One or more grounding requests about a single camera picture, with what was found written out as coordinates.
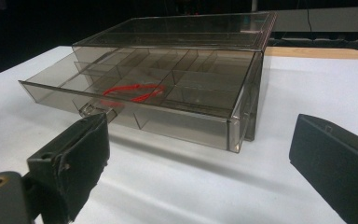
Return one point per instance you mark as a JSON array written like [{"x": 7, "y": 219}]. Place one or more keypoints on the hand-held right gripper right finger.
[{"x": 338, "y": 168}]

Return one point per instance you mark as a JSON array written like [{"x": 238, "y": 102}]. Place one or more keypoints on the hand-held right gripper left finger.
[{"x": 74, "y": 161}]

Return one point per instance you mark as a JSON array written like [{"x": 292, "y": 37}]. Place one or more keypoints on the red rubber band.
[{"x": 136, "y": 86}]

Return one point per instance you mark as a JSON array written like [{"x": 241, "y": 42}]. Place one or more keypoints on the smoky transparent divided drawer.
[{"x": 183, "y": 124}]

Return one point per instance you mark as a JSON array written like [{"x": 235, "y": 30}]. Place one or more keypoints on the smoky transparent storage box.
[{"x": 183, "y": 28}]

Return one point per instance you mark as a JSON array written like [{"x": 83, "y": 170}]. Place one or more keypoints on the white table mat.
[{"x": 199, "y": 186}]

